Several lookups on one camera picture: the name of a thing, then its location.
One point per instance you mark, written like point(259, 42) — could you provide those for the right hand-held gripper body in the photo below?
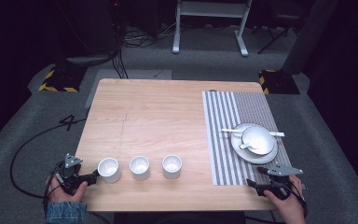
point(279, 182)

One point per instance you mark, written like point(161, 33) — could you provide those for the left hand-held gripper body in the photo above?
point(71, 179)

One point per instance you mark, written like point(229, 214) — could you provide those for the white cup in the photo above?
point(109, 169)
point(172, 165)
point(140, 167)

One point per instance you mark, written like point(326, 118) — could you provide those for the person's left hand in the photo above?
point(62, 194)

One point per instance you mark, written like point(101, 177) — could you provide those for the person's right hand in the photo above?
point(287, 207)

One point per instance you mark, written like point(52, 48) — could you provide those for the white plate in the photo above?
point(254, 157)

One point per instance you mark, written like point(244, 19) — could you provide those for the white spoon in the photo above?
point(251, 146)

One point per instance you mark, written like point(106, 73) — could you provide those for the white bowl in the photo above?
point(261, 138)

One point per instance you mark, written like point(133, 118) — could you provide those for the white chopsticks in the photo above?
point(230, 130)

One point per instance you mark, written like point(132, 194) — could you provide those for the grey striped placemat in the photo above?
point(227, 124)

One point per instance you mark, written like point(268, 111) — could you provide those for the black yellow-striped base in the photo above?
point(62, 79)
point(279, 82)

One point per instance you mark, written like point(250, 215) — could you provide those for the black tripod stand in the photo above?
point(276, 34)

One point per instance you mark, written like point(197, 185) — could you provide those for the grey column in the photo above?
point(307, 37)

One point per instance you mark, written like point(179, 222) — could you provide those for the white metal stand frame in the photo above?
point(211, 9)

